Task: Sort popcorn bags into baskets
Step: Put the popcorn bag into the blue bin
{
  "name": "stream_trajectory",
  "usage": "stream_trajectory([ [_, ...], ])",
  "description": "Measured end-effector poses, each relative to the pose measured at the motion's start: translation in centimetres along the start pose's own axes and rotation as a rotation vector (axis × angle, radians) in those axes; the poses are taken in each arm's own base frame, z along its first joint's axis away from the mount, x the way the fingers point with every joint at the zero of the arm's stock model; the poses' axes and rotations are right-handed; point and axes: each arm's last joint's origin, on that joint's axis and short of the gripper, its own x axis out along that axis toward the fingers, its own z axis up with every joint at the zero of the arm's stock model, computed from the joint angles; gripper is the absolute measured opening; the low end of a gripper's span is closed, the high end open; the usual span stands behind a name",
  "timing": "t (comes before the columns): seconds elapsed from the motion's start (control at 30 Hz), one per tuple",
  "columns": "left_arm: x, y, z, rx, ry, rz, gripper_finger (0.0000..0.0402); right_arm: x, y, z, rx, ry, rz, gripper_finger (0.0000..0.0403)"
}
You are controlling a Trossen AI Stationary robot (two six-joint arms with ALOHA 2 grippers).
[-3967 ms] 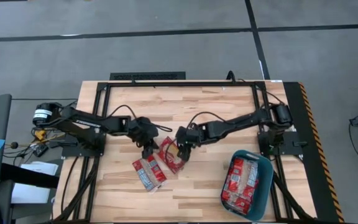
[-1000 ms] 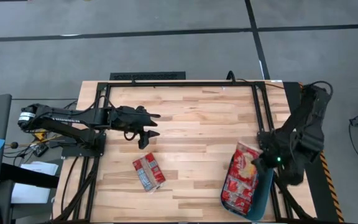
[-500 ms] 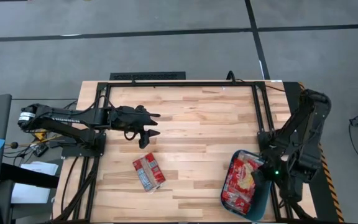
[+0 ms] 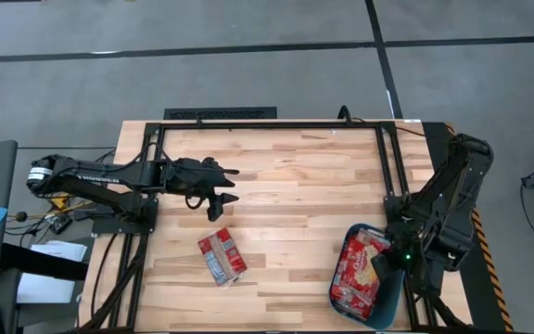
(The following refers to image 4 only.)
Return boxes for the white papers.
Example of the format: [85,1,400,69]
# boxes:
[16,239,88,305]

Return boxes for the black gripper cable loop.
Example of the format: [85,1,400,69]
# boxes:
[184,194,206,211]

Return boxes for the blue plastic basket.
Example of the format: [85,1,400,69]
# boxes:
[328,223,407,330]

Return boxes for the yellow rod black knob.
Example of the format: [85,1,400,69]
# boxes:
[6,199,93,224]

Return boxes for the red popcorn bag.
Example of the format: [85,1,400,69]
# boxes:
[330,273,380,322]
[197,226,248,288]
[339,229,392,289]

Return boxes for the small black device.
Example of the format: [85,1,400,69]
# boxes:
[48,215,74,235]

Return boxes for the black aluminium table frame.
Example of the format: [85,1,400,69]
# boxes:
[80,119,464,333]

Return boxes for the black bar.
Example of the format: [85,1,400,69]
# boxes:
[0,243,90,282]

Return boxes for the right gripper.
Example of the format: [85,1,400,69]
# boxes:
[371,221,428,282]

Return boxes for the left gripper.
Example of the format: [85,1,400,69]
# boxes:
[163,156,241,223]

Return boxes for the black perforated floor grate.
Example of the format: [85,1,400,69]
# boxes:
[163,106,278,121]

